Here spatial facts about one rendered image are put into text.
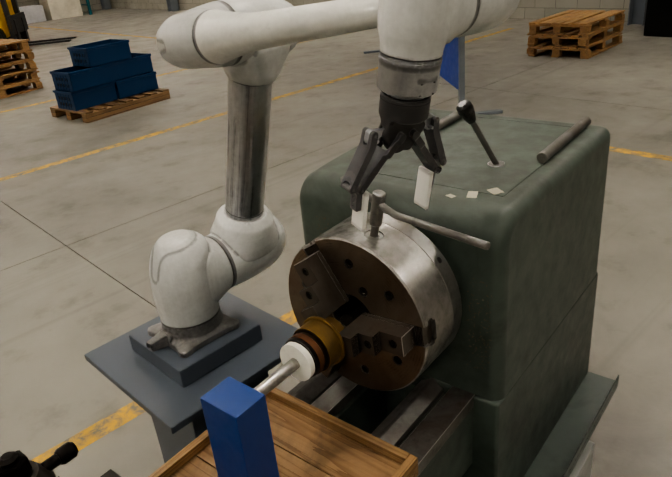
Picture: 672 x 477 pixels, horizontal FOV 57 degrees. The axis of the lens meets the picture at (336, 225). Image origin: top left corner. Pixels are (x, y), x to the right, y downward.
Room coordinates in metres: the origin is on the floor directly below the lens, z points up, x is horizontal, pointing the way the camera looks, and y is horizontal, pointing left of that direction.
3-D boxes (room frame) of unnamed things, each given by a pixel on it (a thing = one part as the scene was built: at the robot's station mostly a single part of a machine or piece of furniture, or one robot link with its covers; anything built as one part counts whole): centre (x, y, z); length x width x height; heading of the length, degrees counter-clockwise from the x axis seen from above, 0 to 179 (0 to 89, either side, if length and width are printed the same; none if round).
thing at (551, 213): (1.31, -0.29, 1.06); 0.59 x 0.48 x 0.39; 139
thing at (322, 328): (0.87, 0.05, 1.08); 0.09 x 0.09 x 0.09; 49
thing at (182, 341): (1.37, 0.42, 0.83); 0.22 x 0.18 x 0.06; 133
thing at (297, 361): (0.79, 0.12, 1.08); 0.13 x 0.07 x 0.07; 139
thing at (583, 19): (8.60, -3.52, 0.22); 1.25 x 0.86 x 0.44; 135
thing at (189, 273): (1.39, 0.39, 0.97); 0.18 x 0.16 x 0.22; 135
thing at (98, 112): (7.82, 2.66, 0.39); 1.20 x 0.80 x 0.79; 140
